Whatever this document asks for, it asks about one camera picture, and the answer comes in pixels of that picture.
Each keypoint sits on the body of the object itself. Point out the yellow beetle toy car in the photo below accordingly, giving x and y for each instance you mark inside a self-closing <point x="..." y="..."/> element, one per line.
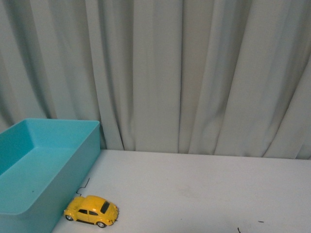
<point x="92" y="210"/>

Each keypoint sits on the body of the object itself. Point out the grey pleated curtain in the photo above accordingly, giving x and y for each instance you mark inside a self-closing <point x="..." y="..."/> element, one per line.
<point x="218" y="77"/>

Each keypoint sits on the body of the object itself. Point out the turquoise plastic storage bin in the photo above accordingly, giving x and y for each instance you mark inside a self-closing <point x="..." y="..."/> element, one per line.
<point x="42" y="164"/>

